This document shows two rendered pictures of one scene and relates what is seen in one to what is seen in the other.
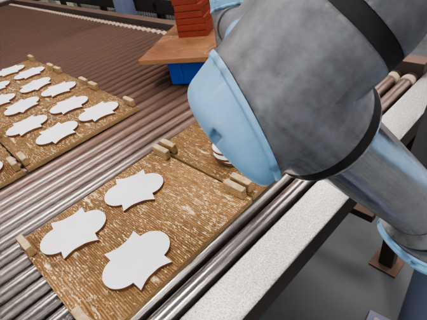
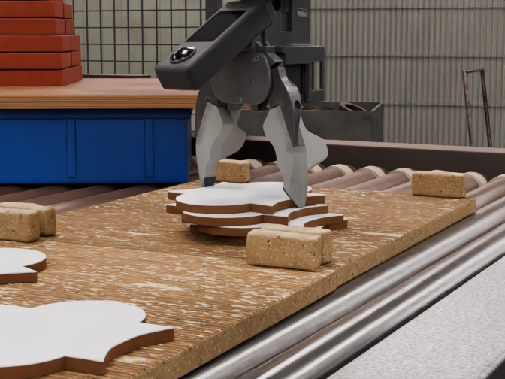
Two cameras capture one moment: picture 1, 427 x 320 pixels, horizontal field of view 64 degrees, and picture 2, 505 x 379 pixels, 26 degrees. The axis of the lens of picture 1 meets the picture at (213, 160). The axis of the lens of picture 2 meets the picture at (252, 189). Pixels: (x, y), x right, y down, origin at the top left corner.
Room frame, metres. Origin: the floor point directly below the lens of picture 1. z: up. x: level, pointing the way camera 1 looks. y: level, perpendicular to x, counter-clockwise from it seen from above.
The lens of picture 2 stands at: (-0.18, 0.34, 1.12)
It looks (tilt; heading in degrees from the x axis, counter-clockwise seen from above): 8 degrees down; 335
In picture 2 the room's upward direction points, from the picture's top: straight up
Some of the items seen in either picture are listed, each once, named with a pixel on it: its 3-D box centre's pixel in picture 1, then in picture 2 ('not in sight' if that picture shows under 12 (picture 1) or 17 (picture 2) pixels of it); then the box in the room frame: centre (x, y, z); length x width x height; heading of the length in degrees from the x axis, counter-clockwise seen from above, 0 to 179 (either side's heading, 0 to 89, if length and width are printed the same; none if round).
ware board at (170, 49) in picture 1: (219, 33); (91, 91); (1.40, -0.13, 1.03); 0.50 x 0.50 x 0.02; 67
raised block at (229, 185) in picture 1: (234, 188); (284, 250); (0.57, -0.03, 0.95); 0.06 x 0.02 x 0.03; 39
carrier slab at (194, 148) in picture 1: (250, 131); (253, 220); (0.82, -0.12, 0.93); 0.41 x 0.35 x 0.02; 129
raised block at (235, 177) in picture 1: (241, 181); (294, 244); (0.59, -0.05, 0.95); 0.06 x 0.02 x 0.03; 39
